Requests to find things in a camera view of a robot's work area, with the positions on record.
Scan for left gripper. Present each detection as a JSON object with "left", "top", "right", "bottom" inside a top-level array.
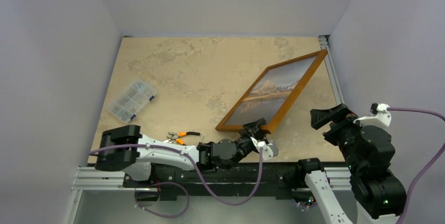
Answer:
[{"left": 224, "top": 119, "right": 267, "bottom": 171}]

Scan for wooden picture frame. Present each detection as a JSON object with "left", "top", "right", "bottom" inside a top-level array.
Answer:
[{"left": 215, "top": 49, "right": 328, "bottom": 133}]

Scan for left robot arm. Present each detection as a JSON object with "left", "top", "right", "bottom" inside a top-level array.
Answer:
[{"left": 90, "top": 119, "right": 279, "bottom": 187}]

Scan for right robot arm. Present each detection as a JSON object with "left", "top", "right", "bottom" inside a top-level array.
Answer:
[{"left": 289, "top": 103, "right": 407, "bottom": 223}]

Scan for orange black pliers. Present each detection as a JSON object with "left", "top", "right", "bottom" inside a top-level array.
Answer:
[{"left": 165, "top": 131, "right": 201, "bottom": 145}]

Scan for clear plastic organizer box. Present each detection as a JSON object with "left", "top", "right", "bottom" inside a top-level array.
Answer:
[{"left": 107, "top": 79, "right": 157, "bottom": 124}]

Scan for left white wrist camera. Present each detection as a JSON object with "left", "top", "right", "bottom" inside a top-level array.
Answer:
[{"left": 250, "top": 137, "right": 279, "bottom": 161}]

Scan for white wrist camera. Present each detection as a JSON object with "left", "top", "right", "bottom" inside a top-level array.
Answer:
[
  {"left": 353, "top": 103, "right": 392, "bottom": 129},
  {"left": 250, "top": 137, "right": 279, "bottom": 161}
]

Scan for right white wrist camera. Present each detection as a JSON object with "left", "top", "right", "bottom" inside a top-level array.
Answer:
[{"left": 353, "top": 103, "right": 392, "bottom": 129}]

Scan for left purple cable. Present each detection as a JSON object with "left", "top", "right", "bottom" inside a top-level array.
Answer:
[{"left": 89, "top": 143, "right": 264, "bottom": 206}]

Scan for purple cable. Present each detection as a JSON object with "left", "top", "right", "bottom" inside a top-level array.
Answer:
[
  {"left": 386, "top": 106, "right": 445, "bottom": 224},
  {"left": 89, "top": 143, "right": 264, "bottom": 206}
]

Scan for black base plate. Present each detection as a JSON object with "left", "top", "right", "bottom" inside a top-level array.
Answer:
[{"left": 123, "top": 162, "right": 316, "bottom": 207}]

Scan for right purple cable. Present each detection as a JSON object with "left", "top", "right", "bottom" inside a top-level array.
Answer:
[{"left": 386, "top": 106, "right": 445, "bottom": 224}]

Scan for aluminium rail frame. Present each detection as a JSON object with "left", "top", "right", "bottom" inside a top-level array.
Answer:
[{"left": 62, "top": 35, "right": 380, "bottom": 224}]

